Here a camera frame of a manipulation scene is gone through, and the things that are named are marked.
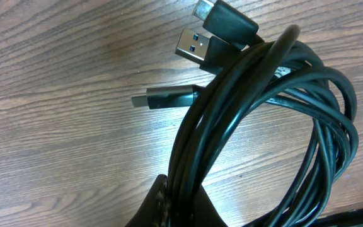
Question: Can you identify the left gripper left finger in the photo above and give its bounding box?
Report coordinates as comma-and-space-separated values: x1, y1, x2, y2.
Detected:
125, 174, 167, 227

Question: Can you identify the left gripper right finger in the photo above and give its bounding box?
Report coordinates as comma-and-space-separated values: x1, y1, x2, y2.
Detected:
189, 186, 227, 227

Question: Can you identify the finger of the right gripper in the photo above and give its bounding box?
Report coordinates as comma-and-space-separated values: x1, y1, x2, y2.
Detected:
311, 209, 363, 227

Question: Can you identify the thin black USB cable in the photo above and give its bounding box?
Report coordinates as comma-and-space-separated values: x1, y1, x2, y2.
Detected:
130, 84, 355, 133

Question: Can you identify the thick black USB cable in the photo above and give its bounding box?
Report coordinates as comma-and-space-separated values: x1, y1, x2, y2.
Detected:
167, 0, 360, 227

